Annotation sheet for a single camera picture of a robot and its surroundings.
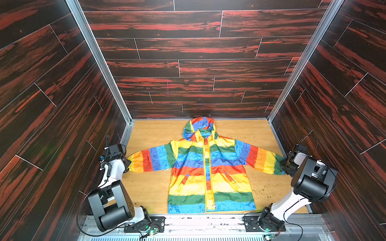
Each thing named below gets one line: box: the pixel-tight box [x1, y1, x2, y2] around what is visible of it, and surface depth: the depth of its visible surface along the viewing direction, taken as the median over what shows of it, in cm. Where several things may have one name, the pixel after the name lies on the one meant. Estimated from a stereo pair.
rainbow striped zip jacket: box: [127, 116, 286, 213], surface depth 95 cm
